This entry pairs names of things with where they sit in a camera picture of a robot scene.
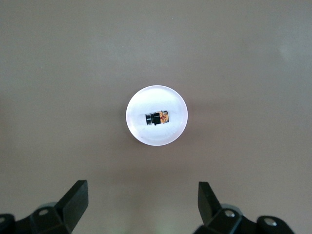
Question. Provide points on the orange push-button switch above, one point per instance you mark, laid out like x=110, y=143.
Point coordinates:
x=158, y=118

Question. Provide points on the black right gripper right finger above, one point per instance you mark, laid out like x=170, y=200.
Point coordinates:
x=212, y=212

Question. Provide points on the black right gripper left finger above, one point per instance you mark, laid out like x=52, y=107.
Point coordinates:
x=70, y=209

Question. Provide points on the pink round plate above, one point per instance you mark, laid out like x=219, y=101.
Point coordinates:
x=156, y=97

